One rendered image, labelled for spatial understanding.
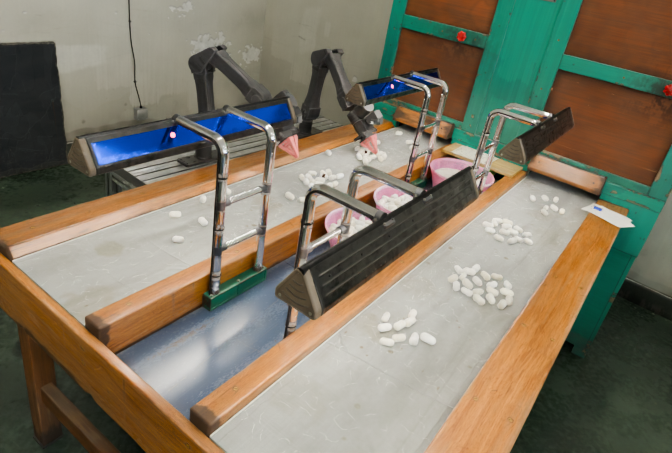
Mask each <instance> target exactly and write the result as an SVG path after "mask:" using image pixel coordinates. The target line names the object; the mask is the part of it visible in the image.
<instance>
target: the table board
mask: <svg viewBox="0 0 672 453"><path fill-rule="evenodd" d="M0 308H1V309H2V310H3V311H4V312H5V313H6V314H7V315H8V316H9V317H10V318H11V319H12V320H13V321H14V322H15V323H16V324H17V325H19V326H20V327H22V328H24V330H25V332H26V333H27V334H28V335H29V336H30V338H31V339H32V340H33V341H35V342H36V343H37V344H38V345H39V346H40V347H41V348H42V349H43V350H44V351H45V352H46V353H47V354H48V355H49V356H50V357H51V358H52V359H53V360H54V361H55V362H56V363H57V364H58V365H59V366H60V367H61V368H62V369H63V370H64V371H65V372H66V373H67V374H68V375H69V376H70V377H71V378H72V379H73V380H74V381H75V382H76V383H77V384H78V385H79V386H80V387H81V388H82V389H83V390H84V391H85V392H86V393H89V394H91V395H92V397H93V399H94V401H95V402H96V403H97V404H98V405H99V406H100V407H101V408H102V409H103V410H104V411H105V412H106V413H107V414H108V415H109V416H110V417H111V418H112V419H113V420H114V421H115V422H116V423H117V424H118V425H119V426H120V427H121V428H122V429H123V430H124V431H126V432H127V433H128V434H129V435H130V436H131V437H132V438H133V439H134V440H135V442H136V443H137V444H138V445H139V446H140V447H141V448H142V449H143V450H144V451H145V452H146V453H225V452H224V451H223V450H222V449H221V448H219V447H218V446H217V445H216V444H215V443H214V442H213V441H212V440H210V439H209V438H208V437H207V436H206V435H205V434H204V433H203V432H201V431H200V430H199V429H198V428H197V427H196V426H195V425H194V424H192V423H191V422H190V421H189V420H188V419H187V418H186V417H185V416H183V415H182V414H181V413H180V412H179V411H178V410H177V409H176V408H174V407H173V406H172V405H171V404H170V403H169V402H168V401H167V400H166V399H164V398H163V397H162V396H161V395H160V394H159V393H158V392H157V391H155V390H154V389H153V388H152V387H151V386H150V385H149V384H148V383H146V382H145V381H144V380H143V379H142V378H141V377H140V376H139V375H137V374H136V373H135V372H134V371H133V370H132V369H131V368H130V367H128V366H127V365H126V364H125V363H124V362H123V361H122V360H121V359H119V358H118V357H117V356H116V355H115V354H114V353H113V352H112V351H111V350H109V349H108V348H107V347H106V346H105V345H104V344H103V343H102V342H100V341H99V340H98V339H97V338H96V337H95V336H94V335H93V334H91V333H90V332H89V331H88V330H87V329H86V328H85V327H84V326H82V325H81V324H80V323H79V322H78V321H77V320H76V319H75V318H73V317H72V316H71V315H70V314H69V313H68V312H67V311H66V310H64V309H63V308H62V307H61V306H60V305H59V304H58V303H57V302H56V301H54V300H53V299H52V298H51V297H50V296H49V295H48V294H47V293H45V292H44V291H43V290H42V289H41V288H40V287H39V286H38V285H36V284H35V283H34V282H33V281H32V280H31V279H30V278H29V277H27V276H26V275H25V274H24V273H23V272H22V271H21V270H20V269H18V268H17V267H16V266H15V265H14V264H13V263H12V262H11V261H9V260H8V259H7V258H6V257H5V256H4V255H3V254H2V253H0Z"/></svg>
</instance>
